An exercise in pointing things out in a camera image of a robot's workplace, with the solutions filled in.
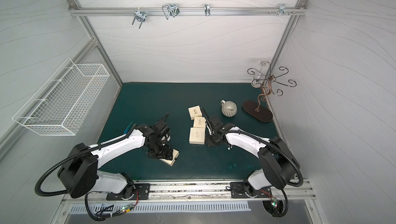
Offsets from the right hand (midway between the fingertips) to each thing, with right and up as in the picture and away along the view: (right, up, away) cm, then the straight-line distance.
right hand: (209, 141), depth 88 cm
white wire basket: (-68, +21, -20) cm, 74 cm away
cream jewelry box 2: (-6, +9, +8) cm, 14 cm away
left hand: (-23, -7, -8) cm, 25 cm away
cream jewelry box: (-19, -6, -6) cm, 20 cm away
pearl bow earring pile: (+12, -4, +1) cm, 12 cm away
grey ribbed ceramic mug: (+14, +18, +16) cm, 28 cm away
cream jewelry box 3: (-7, +2, +3) cm, 8 cm away
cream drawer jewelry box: (-9, +16, +14) cm, 23 cm away
